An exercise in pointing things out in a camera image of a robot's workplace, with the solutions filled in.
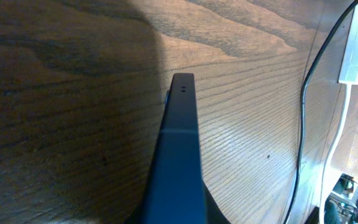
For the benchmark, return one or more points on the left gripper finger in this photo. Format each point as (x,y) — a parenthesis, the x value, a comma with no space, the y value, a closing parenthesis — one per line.
(175,190)

